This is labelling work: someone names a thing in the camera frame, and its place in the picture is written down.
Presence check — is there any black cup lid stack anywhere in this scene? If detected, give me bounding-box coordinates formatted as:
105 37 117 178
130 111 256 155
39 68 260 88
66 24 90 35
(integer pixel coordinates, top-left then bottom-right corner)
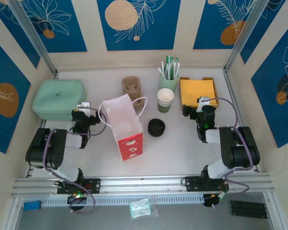
148 118 166 138

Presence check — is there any red white paper gift bag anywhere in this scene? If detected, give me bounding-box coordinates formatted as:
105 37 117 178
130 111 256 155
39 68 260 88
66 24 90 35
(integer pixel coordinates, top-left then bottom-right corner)
98 93 149 161

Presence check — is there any yellow napkin stack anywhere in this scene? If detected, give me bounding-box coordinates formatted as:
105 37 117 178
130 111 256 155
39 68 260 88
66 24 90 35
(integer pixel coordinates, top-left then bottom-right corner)
180 79 219 108

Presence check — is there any mint green straw holder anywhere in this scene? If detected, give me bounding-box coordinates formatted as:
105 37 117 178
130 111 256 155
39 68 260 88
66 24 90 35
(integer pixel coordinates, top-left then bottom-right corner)
158 71 180 93

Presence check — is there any brown cardboard napkin box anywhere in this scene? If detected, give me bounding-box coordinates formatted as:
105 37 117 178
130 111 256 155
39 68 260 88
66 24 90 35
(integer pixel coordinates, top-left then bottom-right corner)
179 76 220 111

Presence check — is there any green wrapped straw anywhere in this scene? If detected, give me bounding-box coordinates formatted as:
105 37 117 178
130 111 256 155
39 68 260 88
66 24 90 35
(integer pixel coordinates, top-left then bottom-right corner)
165 55 172 79
172 56 180 79

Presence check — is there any small black circuit board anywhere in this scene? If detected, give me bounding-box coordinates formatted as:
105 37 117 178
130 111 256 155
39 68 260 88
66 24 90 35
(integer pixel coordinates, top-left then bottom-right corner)
66 193 87 205
203 191 229 208

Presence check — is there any clear plastic packet bag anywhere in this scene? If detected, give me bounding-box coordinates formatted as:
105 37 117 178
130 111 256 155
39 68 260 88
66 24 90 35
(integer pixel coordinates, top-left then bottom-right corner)
129 196 160 220

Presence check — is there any black ribbed block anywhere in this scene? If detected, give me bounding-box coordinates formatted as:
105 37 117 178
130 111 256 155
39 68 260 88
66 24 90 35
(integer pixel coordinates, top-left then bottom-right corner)
228 200 269 219

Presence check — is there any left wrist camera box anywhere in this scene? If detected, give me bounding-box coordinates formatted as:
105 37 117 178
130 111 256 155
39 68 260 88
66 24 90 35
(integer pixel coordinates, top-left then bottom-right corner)
76 102 91 113

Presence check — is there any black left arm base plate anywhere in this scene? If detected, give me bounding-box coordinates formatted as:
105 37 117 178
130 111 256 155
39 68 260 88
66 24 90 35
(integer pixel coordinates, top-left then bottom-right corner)
57 178 102 195

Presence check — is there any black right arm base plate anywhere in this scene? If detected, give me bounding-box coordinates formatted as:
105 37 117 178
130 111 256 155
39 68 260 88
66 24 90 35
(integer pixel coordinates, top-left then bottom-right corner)
183 176 230 193

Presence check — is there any white slotted cable duct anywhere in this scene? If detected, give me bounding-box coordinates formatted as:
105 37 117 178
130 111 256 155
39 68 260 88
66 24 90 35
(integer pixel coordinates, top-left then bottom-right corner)
21 194 205 208

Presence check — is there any aluminium mounting rail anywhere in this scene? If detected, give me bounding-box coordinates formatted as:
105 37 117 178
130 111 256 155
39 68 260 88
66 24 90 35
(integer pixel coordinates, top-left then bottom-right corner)
11 172 276 198

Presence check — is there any aluminium frame post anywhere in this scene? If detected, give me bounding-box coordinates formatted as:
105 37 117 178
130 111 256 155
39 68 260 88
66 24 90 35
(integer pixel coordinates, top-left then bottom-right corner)
223 0 271 72
7 0 60 79

